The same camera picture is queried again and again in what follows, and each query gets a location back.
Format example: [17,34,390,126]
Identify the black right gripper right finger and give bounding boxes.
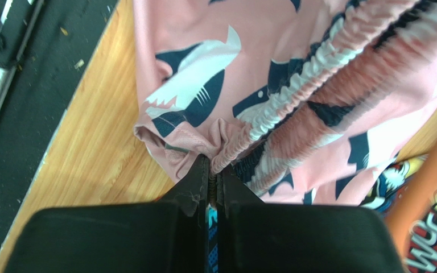
[216,168,404,272]

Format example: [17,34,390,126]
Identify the comic print shorts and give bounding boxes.
[205,153,437,273]

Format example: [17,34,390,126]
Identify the orange plastic hanger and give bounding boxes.
[385,142,437,256]

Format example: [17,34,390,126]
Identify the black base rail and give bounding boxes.
[0,1,117,249]

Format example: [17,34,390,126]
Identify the pink shark print shorts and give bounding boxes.
[133,1,437,209]

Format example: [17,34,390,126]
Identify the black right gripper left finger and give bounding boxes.
[4,155,209,272]

